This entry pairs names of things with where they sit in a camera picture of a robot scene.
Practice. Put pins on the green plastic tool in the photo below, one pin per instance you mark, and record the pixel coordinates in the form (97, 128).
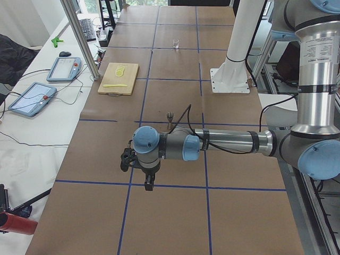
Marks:
(56, 41)

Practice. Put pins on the clear glass measuring cup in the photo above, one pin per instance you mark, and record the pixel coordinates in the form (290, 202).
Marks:
(175, 44)

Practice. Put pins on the white plastic chair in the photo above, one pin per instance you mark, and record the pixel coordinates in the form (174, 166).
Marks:
(280, 115)

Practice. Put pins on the red cylinder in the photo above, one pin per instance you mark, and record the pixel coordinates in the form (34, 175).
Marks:
(17, 224)

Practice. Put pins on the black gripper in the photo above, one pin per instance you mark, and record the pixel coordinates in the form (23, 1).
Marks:
(149, 173)

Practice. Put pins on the black keyboard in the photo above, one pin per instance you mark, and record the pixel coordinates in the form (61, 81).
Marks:
(87, 29)

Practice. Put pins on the lemon slices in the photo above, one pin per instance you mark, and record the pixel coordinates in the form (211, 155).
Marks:
(119, 72)

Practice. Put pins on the person in dark jacket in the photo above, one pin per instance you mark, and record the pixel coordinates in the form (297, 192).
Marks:
(15, 59)

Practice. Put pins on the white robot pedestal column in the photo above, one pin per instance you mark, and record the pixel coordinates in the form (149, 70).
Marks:
(231, 76)

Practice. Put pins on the steel jigger measuring cup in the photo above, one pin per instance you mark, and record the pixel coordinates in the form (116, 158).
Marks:
(169, 116)

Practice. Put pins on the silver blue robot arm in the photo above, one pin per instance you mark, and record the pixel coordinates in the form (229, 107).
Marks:
(312, 144)

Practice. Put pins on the yellow plastic knife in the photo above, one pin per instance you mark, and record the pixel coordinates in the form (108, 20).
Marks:
(114, 85)

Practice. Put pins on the blue teach pendant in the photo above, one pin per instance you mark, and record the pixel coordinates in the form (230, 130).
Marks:
(64, 69)
(33, 100)

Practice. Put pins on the aluminium frame post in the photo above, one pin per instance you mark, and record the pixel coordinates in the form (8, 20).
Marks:
(74, 23)

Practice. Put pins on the near blue teach pendant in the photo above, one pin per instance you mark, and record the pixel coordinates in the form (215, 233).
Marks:
(33, 100)

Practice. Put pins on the black computer mouse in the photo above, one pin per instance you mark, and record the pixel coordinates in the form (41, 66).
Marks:
(64, 54)

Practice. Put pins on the far blue teach pendant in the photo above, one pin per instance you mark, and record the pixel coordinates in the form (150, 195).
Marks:
(64, 69)

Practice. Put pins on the bamboo cutting board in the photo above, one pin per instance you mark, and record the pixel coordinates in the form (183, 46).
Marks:
(129, 77)

